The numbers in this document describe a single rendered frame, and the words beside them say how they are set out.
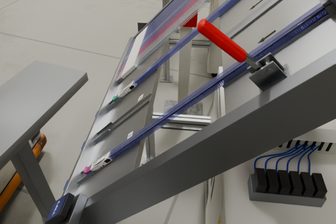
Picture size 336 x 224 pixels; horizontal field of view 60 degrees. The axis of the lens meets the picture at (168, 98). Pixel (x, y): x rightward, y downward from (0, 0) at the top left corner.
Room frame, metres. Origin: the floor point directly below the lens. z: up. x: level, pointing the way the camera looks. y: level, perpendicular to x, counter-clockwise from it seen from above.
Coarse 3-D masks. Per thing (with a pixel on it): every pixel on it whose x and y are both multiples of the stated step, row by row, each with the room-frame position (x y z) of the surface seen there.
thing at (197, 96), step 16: (304, 16) 0.31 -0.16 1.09; (320, 16) 0.30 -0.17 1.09; (288, 32) 0.31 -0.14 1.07; (256, 48) 0.32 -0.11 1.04; (272, 48) 0.31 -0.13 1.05; (240, 64) 0.31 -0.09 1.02; (224, 80) 0.31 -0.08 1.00; (192, 96) 0.32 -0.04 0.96; (176, 112) 0.32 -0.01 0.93; (144, 128) 0.33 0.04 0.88; (128, 144) 0.33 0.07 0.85
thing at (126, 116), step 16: (160, 48) 0.64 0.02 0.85; (144, 64) 0.64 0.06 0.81; (128, 80) 0.63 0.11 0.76; (144, 80) 0.54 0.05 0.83; (128, 96) 0.53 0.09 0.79; (144, 96) 0.47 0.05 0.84; (112, 112) 0.52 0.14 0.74; (128, 112) 0.46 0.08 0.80; (144, 112) 0.41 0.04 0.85; (112, 128) 0.44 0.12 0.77; (128, 128) 0.40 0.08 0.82; (96, 144) 0.44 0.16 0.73; (112, 144) 0.38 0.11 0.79; (96, 160) 0.37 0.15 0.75; (112, 160) 0.33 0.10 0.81; (128, 160) 0.30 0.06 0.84; (96, 176) 0.32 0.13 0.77; (112, 176) 0.29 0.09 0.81; (80, 192) 0.31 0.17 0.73
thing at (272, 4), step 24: (240, 0) 0.52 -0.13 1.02; (264, 0) 0.45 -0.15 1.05; (288, 0) 0.39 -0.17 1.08; (312, 0) 0.35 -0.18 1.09; (240, 24) 0.44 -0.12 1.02; (264, 24) 0.38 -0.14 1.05; (288, 24) 0.34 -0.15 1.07; (288, 48) 0.29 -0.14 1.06; (312, 48) 0.27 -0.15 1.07; (240, 96) 0.27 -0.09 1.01
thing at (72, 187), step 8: (128, 40) 0.91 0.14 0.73; (128, 48) 0.85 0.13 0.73; (120, 64) 0.75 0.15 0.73; (112, 80) 0.67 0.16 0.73; (112, 88) 0.64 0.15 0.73; (104, 96) 0.60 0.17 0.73; (112, 96) 0.61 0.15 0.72; (104, 104) 0.57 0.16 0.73; (104, 112) 0.54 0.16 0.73; (96, 120) 0.51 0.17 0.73; (104, 120) 0.52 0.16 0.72; (96, 128) 0.48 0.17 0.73; (88, 136) 0.45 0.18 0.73; (96, 136) 0.46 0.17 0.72; (88, 144) 0.43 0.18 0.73; (80, 152) 0.41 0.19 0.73; (88, 152) 0.41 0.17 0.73; (80, 160) 0.39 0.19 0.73; (88, 160) 0.39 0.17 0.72; (80, 168) 0.37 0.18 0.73; (72, 176) 0.34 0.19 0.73; (80, 176) 0.35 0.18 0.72; (72, 184) 0.33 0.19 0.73; (64, 192) 0.31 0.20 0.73; (72, 192) 0.31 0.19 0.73
